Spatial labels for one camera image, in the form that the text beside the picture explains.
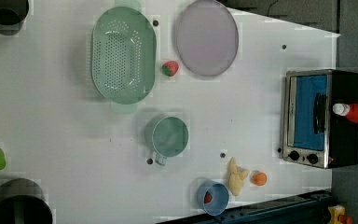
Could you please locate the blue plastic cup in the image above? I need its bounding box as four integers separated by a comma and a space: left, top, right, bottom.
196, 180, 229, 216

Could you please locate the green measuring cup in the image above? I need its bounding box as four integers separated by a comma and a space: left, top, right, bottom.
145, 116, 189, 166

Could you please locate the black cylinder post lower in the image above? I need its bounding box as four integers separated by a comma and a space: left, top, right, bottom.
0, 178, 54, 224

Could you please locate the black cylinder post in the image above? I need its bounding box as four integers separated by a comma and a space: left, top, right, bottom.
0, 0, 30, 25
0, 178, 54, 224

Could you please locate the green perforated colander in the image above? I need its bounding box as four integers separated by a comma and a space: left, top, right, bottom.
90, 0, 157, 114

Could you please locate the lilac round plate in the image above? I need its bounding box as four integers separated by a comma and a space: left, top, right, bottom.
175, 0, 239, 76

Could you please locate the red toy strawberry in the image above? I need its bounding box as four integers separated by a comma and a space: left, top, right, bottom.
161, 61, 179, 77

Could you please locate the red ketchup bottle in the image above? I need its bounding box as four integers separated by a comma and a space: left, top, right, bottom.
333, 104, 358, 124

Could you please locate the strawberry inside blue cup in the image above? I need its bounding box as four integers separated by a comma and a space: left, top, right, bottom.
203, 192, 213, 203

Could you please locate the yellow red toy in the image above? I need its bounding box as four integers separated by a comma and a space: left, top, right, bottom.
328, 204, 353, 224

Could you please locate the orange toy fruit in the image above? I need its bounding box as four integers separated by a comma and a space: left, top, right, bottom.
251, 171, 268, 186

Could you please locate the black cylinder post upper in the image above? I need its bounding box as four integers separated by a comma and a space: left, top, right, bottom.
0, 0, 30, 25

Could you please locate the black toaster oven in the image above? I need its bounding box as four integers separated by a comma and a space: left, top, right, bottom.
282, 69, 358, 169

